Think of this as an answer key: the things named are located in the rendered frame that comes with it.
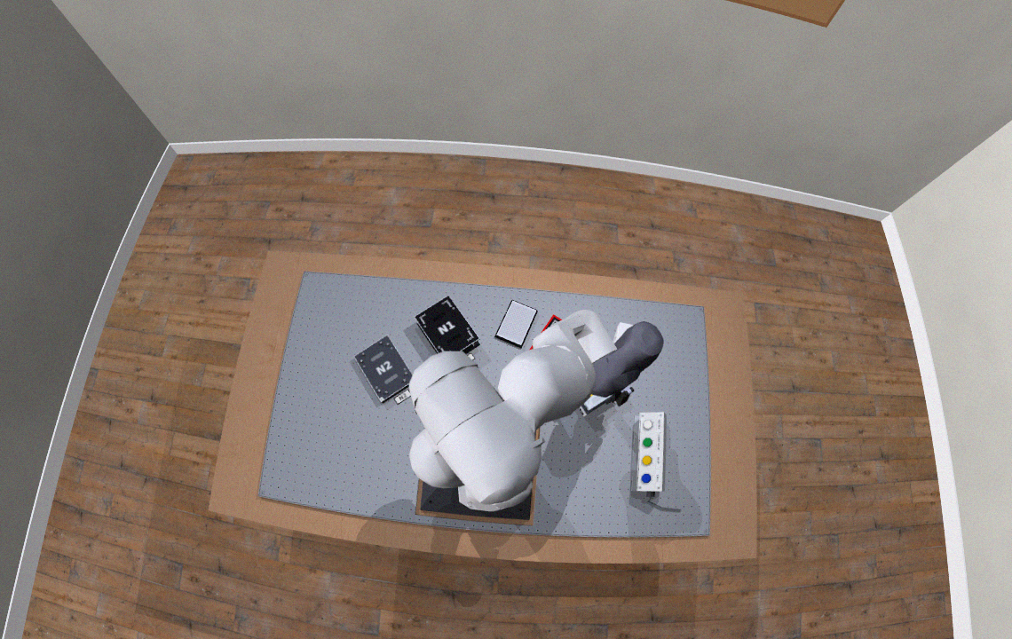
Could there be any white button panel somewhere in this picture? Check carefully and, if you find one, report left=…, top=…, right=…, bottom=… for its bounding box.
left=631, top=412, right=681, bottom=512

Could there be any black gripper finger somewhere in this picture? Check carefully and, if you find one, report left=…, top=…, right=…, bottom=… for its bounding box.
left=605, top=386, right=634, bottom=406

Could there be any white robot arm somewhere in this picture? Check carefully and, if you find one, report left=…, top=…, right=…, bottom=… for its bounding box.
left=409, top=310, right=663, bottom=511

